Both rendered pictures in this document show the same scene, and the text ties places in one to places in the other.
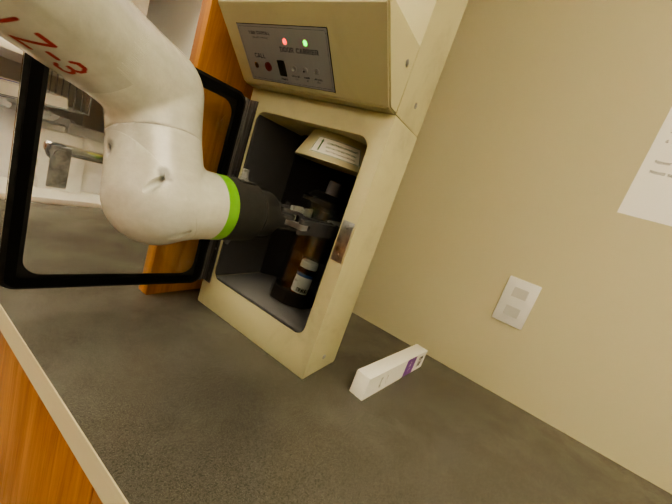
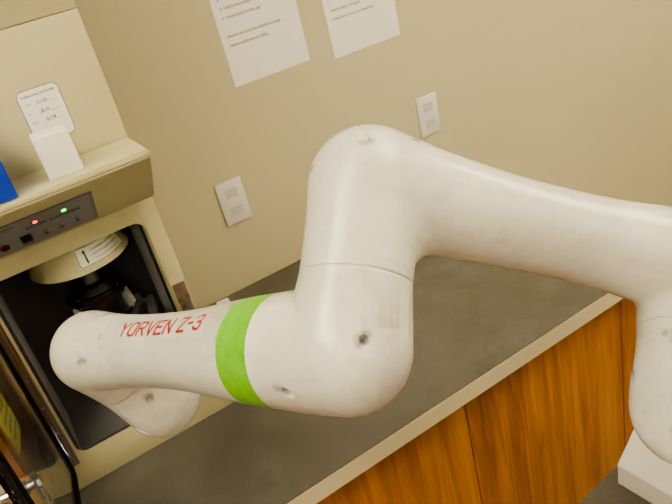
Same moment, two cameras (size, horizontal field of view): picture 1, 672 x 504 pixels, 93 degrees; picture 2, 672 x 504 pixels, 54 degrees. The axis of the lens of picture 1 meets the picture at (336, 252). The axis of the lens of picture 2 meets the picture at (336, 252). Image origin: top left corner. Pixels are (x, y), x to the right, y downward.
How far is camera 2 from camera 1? 0.90 m
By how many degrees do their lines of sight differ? 53
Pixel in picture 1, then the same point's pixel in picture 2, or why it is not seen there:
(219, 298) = (106, 457)
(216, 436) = (280, 451)
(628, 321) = (294, 151)
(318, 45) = (80, 203)
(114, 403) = not seen: outside the picture
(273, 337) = not seen: hidden behind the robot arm
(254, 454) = (298, 431)
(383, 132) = (150, 209)
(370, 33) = (135, 174)
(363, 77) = (128, 195)
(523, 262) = (213, 169)
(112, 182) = (175, 407)
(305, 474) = not seen: hidden behind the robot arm
